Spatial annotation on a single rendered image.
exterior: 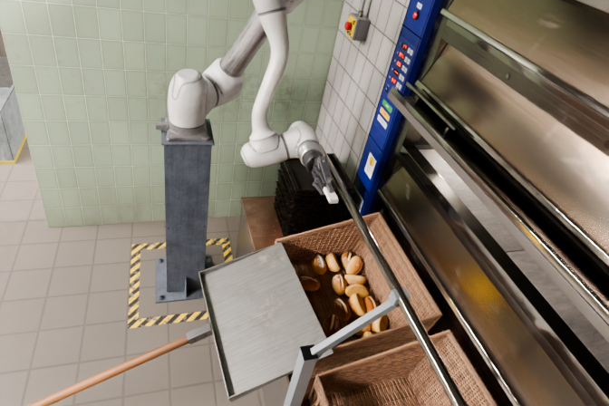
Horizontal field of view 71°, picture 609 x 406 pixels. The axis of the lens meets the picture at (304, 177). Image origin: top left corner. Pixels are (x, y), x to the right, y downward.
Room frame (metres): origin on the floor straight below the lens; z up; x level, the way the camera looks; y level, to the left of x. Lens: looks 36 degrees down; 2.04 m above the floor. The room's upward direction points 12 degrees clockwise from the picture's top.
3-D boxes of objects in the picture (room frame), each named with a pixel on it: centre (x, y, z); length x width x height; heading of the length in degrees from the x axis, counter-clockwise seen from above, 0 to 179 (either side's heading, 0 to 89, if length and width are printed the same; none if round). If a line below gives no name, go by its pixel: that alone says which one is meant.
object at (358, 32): (2.11, -0.09, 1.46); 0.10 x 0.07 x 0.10; 24
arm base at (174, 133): (1.60, 0.58, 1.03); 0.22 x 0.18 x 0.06; 113
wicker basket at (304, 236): (1.17, -0.26, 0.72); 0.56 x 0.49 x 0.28; 24
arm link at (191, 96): (1.62, 0.55, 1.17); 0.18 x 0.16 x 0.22; 156
